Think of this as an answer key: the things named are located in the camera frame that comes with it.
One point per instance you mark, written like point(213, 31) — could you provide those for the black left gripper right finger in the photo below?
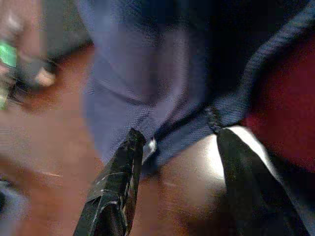
point(251, 196)

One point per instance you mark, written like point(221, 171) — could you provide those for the red cloth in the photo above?
point(283, 98)

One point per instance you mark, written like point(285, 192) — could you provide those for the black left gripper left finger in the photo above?
point(115, 186)

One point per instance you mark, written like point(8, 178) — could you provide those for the navy blue garment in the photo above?
point(147, 73)

